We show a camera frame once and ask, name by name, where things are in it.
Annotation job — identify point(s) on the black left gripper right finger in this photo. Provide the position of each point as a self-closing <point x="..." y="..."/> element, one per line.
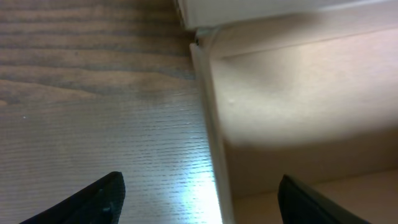
<point x="300" y="204"/>

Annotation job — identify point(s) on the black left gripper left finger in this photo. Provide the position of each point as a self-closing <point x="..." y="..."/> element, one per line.
<point x="99" y="203"/>

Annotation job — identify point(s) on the brown cardboard box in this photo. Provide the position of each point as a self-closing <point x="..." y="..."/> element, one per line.
<point x="300" y="88"/>

